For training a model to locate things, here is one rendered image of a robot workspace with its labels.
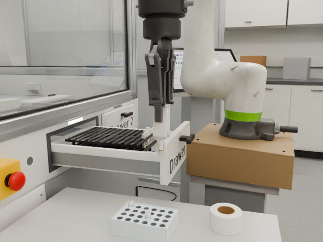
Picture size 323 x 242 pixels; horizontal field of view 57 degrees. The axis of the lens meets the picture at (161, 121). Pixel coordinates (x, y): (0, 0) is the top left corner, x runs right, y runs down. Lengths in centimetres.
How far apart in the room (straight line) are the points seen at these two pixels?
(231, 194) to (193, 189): 87
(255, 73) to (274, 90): 271
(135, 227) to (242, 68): 60
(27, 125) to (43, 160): 11
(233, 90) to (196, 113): 79
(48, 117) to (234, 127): 58
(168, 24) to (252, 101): 51
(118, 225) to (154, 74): 32
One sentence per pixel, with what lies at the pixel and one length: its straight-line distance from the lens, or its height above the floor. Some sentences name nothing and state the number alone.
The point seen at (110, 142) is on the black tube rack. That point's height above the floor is 90.
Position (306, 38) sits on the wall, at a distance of 442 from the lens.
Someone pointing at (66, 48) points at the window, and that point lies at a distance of 97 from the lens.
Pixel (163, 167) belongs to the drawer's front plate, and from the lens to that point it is 73.
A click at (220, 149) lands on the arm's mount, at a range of 93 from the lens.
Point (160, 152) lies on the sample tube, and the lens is 63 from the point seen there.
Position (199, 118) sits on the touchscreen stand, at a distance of 179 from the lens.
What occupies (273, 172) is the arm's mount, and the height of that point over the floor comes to 81.
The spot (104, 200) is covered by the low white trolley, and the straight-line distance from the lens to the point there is 83.
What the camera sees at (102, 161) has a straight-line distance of 81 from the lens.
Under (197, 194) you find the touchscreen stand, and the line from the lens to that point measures 194.
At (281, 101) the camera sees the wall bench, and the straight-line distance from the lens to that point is 372.
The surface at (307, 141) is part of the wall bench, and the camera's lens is 381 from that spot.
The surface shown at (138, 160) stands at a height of 87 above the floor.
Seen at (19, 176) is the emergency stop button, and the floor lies 89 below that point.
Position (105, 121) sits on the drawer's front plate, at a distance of 112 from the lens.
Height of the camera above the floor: 112
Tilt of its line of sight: 11 degrees down
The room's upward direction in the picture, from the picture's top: straight up
